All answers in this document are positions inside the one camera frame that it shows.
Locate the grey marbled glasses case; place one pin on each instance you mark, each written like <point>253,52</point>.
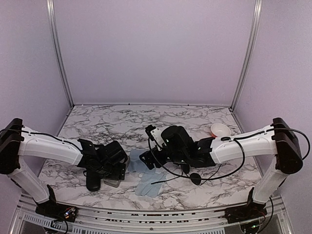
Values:
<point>112,183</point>

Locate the aluminium frame post left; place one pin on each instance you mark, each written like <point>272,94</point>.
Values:
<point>58,54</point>

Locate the orange bowl white inside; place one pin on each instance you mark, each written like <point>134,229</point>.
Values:
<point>220,130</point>

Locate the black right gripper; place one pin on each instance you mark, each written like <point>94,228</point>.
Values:
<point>148,156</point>

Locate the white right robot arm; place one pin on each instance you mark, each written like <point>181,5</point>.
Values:
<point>277,139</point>

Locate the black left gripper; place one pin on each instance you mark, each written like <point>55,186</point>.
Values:
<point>119,173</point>

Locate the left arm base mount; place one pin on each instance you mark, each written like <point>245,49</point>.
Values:
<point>51,208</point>

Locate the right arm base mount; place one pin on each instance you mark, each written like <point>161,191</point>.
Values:
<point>250,210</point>

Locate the black glasses case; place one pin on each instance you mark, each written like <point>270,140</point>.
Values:
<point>93,182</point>

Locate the black rimless sunglasses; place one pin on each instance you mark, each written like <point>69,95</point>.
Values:
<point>195,178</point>

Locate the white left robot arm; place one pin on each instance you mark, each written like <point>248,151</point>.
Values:
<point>17,141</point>

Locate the aluminium frame post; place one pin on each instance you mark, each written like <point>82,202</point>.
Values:
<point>58,54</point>
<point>249,52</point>

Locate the light blue cloth front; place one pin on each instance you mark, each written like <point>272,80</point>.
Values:
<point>147,185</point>

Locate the aluminium front rail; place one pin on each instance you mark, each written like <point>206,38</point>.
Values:
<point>90,220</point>

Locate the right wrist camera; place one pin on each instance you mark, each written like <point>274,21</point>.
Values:
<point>154,135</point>

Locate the aluminium frame post right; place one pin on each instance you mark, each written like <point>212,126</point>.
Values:
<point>249,52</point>

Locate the light blue cleaning cloth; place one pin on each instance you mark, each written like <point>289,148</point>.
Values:
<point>135,164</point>

